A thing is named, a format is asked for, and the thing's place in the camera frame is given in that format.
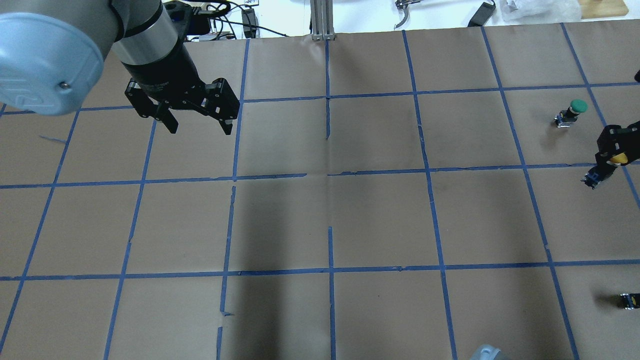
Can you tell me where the aluminium frame post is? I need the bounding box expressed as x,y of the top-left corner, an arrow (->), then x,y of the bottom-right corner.
310,0 -> 336,41

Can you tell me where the red push button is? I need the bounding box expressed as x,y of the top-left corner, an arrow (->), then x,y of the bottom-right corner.
619,292 -> 640,310

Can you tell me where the yellow push button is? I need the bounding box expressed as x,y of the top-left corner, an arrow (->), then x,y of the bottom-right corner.
580,152 -> 629,189

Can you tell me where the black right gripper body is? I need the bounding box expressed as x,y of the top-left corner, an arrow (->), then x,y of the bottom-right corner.
595,121 -> 640,166

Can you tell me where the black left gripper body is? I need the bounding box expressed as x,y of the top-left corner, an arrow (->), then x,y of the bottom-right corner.
124,42 -> 240,120

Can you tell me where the black power adapter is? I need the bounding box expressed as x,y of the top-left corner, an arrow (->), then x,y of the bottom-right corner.
467,0 -> 497,28

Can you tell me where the wooden cutting board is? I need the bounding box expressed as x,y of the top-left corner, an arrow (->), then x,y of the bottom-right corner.
578,0 -> 629,20

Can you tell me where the green push button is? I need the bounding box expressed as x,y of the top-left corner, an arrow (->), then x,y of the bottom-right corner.
554,99 -> 589,129

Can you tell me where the clear plastic bag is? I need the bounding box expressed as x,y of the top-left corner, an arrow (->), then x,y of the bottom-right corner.
496,0 -> 582,24

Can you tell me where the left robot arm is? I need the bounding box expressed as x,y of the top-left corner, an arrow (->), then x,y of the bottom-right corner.
0,0 -> 240,135

